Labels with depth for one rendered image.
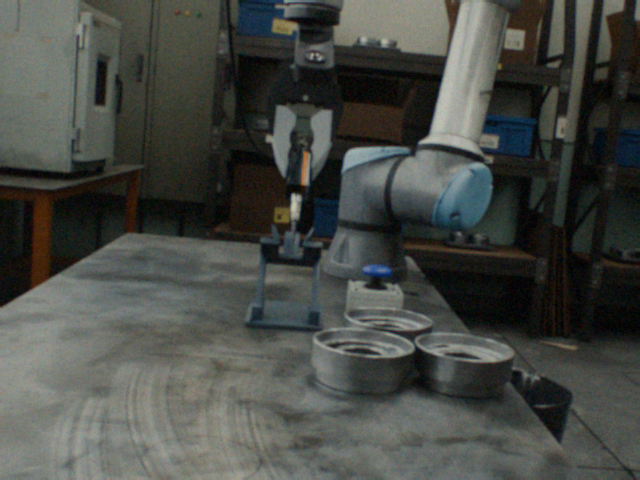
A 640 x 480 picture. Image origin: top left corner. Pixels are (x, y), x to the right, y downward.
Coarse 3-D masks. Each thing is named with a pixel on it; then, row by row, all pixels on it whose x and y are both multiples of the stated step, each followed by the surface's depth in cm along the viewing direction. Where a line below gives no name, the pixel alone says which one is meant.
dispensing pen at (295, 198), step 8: (296, 144) 102; (304, 144) 102; (296, 152) 99; (296, 160) 99; (296, 168) 98; (288, 176) 98; (296, 176) 98; (288, 184) 97; (296, 184) 97; (288, 192) 99; (296, 192) 99; (288, 200) 101; (296, 200) 98; (296, 208) 98; (296, 216) 97; (296, 224) 97
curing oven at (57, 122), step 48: (0, 0) 276; (48, 0) 277; (0, 48) 279; (48, 48) 279; (96, 48) 291; (0, 96) 281; (48, 96) 282; (96, 96) 301; (0, 144) 283; (48, 144) 284; (96, 144) 303
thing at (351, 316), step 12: (348, 312) 94; (360, 312) 97; (372, 312) 98; (384, 312) 98; (396, 312) 98; (408, 312) 97; (348, 324) 91; (360, 324) 89; (372, 324) 94; (384, 324) 95; (396, 324) 95; (420, 324) 96; (408, 336) 88
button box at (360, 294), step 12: (348, 288) 111; (360, 288) 107; (372, 288) 107; (384, 288) 107; (396, 288) 109; (348, 300) 109; (360, 300) 105; (372, 300) 105; (384, 300) 105; (396, 300) 105
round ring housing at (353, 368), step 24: (336, 336) 85; (360, 336) 86; (384, 336) 86; (312, 360) 80; (336, 360) 77; (360, 360) 76; (384, 360) 77; (408, 360) 79; (336, 384) 78; (360, 384) 77; (384, 384) 78
